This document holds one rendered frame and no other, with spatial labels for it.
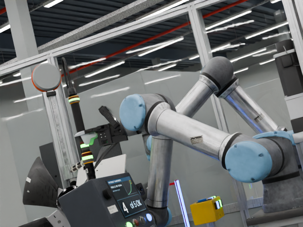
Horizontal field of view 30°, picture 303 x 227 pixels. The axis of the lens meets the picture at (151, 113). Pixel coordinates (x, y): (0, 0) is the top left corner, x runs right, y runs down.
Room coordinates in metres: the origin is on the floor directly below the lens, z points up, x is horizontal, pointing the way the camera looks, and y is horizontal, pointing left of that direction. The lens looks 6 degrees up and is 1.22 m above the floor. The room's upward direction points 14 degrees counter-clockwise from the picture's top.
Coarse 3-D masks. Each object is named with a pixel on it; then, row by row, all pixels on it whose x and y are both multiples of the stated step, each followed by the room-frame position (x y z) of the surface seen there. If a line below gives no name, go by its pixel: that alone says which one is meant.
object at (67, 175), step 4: (68, 164) 2.96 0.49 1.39; (72, 164) 2.87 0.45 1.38; (64, 168) 2.86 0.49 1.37; (68, 168) 2.87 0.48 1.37; (64, 172) 2.86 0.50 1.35; (68, 172) 2.87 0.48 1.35; (76, 172) 2.88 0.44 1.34; (64, 176) 2.89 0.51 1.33; (68, 176) 2.87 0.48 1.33; (72, 176) 2.87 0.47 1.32; (76, 176) 2.88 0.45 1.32; (64, 180) 2.94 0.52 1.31; (68, 180) 2.95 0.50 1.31
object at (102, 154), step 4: (112, 144) 2.43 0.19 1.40; (116, 144) 2.40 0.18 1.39; (104, 148) 2.51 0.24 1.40; (108, 148) 2.43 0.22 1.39; (112, 148) 2.39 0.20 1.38; (100, 152) 2.55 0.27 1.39; (104, 152) 2.43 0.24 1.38; (108, 152) 2.39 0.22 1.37; (100, 156) 2.45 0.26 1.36; (104, 156) 2.38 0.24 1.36; (96, 160) 2.53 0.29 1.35; (100, 160) 2.39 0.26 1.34; (96, 164) 2.40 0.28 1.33
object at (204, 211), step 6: (216, 198) 2.49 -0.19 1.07; (192, 204) 2.43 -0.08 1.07; (198, 204) 2.42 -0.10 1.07; (204, 204) 2.41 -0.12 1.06; (210, 204) 2.40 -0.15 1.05; (192, 210) 2.43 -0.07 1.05; (198, 210) 2.42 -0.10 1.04; (204, 210) 2.41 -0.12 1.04; (210, 210) 2.40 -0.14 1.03; (216, 210) 2.43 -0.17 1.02; (222, 210) 2.53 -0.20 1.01; (198, 216) 2.42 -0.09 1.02; (204, 216) 2.41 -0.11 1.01; (210, 216) 2.40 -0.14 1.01; (216, 216) 2.41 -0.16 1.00; (222, 216) 2.51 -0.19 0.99; (198, 222) 2.42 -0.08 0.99; (204, 222) 2.41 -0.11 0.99
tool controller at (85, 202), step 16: (112, 176) 1.53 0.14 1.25; (128, 176) 1.63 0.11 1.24; (80, 192) 1.42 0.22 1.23; (96, 192) 1.41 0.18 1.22; (112, 192) 1.48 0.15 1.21; (128, 192) 1.57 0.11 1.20; (64, 208) 1.44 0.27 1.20; (80, 208) 1.42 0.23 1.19; (96, 208) 1.41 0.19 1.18; (112, 208) 1.44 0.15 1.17; (144, 208) 1.62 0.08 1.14; (80, 224) 1.43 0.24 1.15; (96, 224) 1.41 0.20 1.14; (112, 224) 1.40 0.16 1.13
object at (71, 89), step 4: (72, 84) 2.32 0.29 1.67; (68, 88) 2.31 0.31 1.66; (72, 88) 2.31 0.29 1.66; (68, 92) 2.31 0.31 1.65; (72, 92) 2.30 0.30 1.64; (76, 92) 2.31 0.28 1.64; (88, 164) 2.30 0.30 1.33; (92, 164) 2.31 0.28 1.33; (88, 168) 2.30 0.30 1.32; (92, 168) 2.31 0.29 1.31; (88, 172) 2.30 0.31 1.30; (92, 172) 2.31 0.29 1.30; (88, 176) 2.31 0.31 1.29; (92, 176) 2.31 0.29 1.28
